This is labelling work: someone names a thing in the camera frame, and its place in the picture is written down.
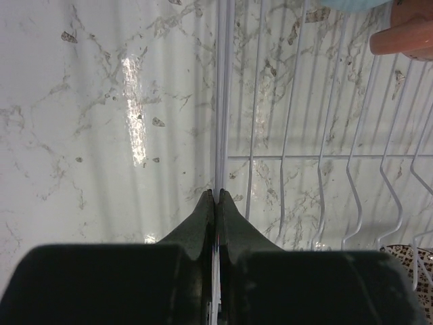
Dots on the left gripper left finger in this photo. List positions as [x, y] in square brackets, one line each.
[167, 282]

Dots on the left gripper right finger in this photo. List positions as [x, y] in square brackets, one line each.
[263, 284]

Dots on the white wire dish rack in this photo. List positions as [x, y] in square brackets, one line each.
[329, 146]

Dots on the patterned bowl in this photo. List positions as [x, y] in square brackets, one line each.
[423, 290]

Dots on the blue mug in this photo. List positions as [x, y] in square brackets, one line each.
[352, 5]

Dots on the small orange mug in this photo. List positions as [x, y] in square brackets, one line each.
[410, 31]

